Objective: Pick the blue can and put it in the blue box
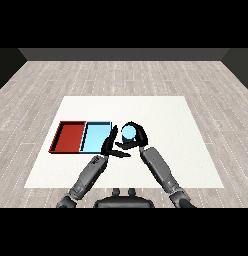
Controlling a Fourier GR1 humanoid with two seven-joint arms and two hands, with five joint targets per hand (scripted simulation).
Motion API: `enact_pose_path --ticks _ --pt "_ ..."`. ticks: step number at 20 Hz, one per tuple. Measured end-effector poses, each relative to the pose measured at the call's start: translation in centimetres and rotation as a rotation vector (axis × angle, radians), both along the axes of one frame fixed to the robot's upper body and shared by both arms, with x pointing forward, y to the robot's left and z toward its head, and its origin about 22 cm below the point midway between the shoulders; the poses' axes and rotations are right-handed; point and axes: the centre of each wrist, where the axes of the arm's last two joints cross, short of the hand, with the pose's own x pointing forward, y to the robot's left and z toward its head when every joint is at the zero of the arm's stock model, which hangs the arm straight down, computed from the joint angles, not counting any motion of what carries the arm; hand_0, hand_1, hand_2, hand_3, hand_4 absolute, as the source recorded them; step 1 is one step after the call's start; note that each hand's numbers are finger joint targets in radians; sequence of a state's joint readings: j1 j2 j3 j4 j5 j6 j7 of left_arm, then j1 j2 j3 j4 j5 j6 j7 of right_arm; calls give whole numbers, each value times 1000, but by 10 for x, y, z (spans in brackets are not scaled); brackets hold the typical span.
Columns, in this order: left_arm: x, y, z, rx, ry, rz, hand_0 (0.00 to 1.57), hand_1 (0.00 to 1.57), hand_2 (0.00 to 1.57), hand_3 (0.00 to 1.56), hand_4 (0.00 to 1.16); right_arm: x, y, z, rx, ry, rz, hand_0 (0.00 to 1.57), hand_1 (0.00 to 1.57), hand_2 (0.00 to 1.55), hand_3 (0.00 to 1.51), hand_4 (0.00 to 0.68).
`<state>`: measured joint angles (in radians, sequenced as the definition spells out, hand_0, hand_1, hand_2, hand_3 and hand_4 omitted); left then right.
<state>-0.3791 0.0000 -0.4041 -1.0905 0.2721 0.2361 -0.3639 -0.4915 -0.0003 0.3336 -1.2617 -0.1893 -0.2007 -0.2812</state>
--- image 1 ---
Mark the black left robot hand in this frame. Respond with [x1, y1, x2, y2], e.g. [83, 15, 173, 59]
[100, 124, 132, 159]

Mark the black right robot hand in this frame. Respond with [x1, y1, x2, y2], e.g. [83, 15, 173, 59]
[114, 121, 149, 150]

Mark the light blue shallow open box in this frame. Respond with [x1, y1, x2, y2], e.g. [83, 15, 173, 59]
[78, 120, 113, 154]

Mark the red shallow open box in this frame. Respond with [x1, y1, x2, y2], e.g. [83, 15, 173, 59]
[48, 120, 88, 155]

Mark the dark grey robot body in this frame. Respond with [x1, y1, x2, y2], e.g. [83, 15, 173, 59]
[93, 187, 156, 209]

